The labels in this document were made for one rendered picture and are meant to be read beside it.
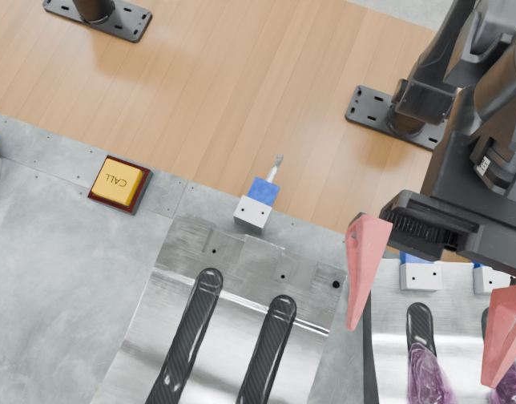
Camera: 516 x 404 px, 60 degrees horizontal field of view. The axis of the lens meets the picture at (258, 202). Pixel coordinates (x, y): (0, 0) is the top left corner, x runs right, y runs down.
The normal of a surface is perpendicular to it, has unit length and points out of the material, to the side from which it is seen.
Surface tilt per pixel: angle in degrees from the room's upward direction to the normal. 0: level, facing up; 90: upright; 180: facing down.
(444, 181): 1
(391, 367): 28
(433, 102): 60
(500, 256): 1
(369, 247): 22
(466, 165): 1
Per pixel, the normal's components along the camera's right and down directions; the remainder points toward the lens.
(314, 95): 0.00, -0.25
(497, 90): -0.99, 0.17
